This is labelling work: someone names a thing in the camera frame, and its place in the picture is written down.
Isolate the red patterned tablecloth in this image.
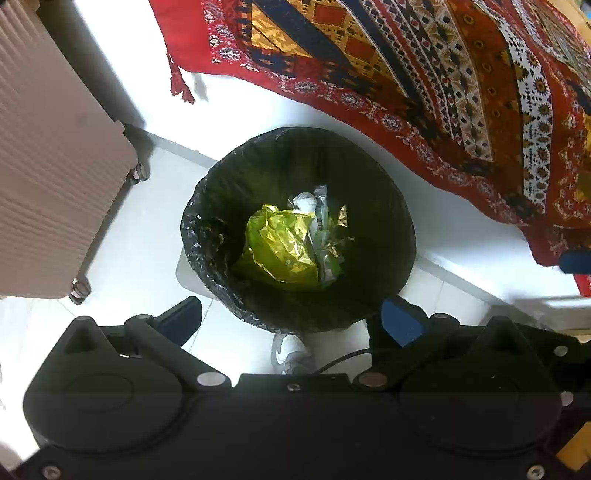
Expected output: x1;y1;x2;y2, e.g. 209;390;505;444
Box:
148;0;591;297

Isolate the pink ribbed suitcase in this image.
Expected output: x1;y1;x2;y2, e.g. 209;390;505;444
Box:
0;0;149;306

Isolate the person's white shoe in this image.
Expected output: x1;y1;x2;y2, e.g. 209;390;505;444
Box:
271;333;316;376

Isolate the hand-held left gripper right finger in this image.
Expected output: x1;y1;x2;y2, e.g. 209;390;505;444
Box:
353;295;527;393

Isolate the yellow-green foil wrapper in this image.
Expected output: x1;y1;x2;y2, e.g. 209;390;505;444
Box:
235;204;325;292

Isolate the clear plastic wrapper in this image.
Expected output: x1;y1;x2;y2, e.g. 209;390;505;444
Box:
314;185;346;288

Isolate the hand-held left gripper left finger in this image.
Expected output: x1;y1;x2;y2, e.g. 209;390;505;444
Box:
60;295;234;393

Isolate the trash bin with black bag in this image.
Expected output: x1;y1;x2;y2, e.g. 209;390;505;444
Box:
179;126;419;334

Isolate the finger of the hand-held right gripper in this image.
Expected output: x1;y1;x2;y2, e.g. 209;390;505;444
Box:
516;322;583;366
558;251;591;276

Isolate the black cable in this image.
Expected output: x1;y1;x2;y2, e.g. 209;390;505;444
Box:
314;349;376;376

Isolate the white paper ball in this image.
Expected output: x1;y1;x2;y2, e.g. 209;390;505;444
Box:
288;191;320;217

